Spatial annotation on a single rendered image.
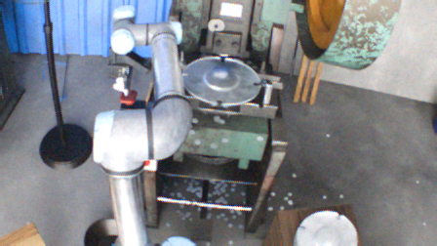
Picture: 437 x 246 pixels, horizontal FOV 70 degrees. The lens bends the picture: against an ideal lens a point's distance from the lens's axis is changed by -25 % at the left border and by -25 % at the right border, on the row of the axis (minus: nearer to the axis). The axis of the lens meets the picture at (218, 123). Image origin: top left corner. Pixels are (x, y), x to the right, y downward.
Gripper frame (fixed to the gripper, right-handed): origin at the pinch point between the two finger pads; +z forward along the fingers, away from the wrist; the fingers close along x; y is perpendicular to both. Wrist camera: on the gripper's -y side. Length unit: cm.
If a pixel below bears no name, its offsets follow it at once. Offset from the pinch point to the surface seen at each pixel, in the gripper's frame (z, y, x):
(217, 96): -2.1, -31.9, -0.4
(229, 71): -2.6, -35.8, -15.5
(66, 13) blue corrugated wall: 35, 89, -135
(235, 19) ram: -26.8, -34.9, -14.5
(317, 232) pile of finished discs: 37, -79, 29
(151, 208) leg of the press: 60, -9, 7
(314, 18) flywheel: -28, -67, -27
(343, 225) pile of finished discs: 37, -92, 25
